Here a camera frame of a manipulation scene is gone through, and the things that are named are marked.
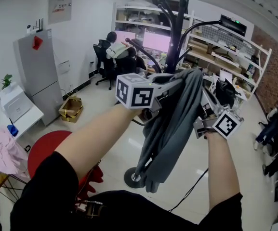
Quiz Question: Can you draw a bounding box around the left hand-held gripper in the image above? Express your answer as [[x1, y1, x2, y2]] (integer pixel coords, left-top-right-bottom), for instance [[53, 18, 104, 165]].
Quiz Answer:
[[116, 73, 185, 122]]

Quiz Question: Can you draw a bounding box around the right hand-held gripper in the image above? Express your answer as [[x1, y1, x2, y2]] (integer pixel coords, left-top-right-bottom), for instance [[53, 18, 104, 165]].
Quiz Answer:
[[193, 90, 244, 140]]

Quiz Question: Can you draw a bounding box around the grey garment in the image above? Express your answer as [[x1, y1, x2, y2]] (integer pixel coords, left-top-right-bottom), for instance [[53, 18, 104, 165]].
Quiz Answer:
[[136, 68, 204, 193]]

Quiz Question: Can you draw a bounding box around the black coat stand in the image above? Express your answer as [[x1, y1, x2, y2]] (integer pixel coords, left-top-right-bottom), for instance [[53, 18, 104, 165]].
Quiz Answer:
[[124, 0, 224, 190]]

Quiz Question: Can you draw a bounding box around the person's right forearm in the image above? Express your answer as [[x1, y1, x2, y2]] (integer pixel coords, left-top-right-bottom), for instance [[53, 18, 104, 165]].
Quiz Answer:
[[205, 130, 241, 209]]

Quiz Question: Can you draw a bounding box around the person's left forearm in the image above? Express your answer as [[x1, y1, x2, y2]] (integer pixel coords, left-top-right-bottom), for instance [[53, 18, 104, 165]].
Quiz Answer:
[[54, 103, 143, 180]]

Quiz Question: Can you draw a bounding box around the pink clothes pile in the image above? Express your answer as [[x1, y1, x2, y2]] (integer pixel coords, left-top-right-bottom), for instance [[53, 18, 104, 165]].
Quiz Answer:
[[0, 128, 30, 176]]

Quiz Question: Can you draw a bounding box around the black bag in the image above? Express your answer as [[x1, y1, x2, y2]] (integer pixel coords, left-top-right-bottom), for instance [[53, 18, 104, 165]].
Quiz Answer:
[[215, 79, 238, 108]]

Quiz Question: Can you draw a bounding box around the computer monitor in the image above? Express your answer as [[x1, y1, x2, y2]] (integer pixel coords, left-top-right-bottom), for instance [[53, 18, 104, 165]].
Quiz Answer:
[[114, 30, 137, 46], [142, 31, 172, 53]]

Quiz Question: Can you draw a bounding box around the white storage shelf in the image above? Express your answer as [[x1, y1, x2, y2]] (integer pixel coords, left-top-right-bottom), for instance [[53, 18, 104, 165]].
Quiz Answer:
[[111, 2, 272, 101]]

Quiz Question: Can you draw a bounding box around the black box device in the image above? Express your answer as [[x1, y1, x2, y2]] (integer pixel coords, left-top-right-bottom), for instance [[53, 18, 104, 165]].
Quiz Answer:
[[220, 14, 248, 36]]

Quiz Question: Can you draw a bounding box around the open cardboard box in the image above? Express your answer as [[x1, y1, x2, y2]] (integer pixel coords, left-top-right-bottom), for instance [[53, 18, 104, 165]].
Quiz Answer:
[[58, 96, 84, 124]]

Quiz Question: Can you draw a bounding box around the person's black shirt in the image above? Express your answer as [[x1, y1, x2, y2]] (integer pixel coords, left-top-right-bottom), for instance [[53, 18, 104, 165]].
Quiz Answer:
[[10, 151, 243, 231]]

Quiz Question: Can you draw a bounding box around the grey refrigerator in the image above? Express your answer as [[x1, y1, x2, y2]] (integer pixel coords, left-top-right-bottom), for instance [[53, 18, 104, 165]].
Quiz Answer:
[[13, 29, 64, 126]]

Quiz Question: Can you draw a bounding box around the red paper ornament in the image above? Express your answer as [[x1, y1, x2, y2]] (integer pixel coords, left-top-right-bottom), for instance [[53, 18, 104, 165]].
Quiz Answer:
[[32, 35, 44, 51]]

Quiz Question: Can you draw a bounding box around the white desk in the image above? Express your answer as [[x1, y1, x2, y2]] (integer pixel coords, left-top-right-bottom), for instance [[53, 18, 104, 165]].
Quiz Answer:
[[0, 100, 44, 140]]

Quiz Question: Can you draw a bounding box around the black router with antennas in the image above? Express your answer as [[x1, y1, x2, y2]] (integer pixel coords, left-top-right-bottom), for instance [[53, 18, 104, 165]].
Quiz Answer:
[[32, 18, 45, 32]]

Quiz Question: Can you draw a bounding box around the white printer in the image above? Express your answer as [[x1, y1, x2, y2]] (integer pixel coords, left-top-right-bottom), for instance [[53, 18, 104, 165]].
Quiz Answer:
[[0, 85, 32, 124]]

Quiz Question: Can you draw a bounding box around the blue cloth item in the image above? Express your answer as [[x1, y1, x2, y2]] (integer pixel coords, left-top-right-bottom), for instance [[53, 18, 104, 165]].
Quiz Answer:
[[7, 124, 19, 137]]

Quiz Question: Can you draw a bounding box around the green potted plant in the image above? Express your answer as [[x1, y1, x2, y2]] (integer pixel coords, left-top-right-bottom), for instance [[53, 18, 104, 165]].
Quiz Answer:
[[0, 74, 13, 91]]

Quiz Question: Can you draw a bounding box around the black floor cable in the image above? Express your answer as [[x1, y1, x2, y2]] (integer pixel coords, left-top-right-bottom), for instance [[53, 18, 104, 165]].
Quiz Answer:
[[168, 168, 210, 213]]

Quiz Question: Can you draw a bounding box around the grey wall panel box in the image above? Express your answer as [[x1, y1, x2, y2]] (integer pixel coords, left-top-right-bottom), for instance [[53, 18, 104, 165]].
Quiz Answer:
[[48, 0, 73, 25]]

